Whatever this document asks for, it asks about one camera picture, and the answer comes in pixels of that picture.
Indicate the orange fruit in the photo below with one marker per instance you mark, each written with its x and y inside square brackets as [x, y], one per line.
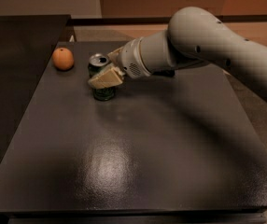
[63, 59]

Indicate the green soda can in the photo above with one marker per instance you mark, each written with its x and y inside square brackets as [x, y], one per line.
[97, 62]

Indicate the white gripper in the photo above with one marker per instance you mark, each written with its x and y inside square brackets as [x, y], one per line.
[130, 58]

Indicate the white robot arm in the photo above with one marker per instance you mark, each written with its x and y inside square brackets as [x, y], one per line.
[193, 38]

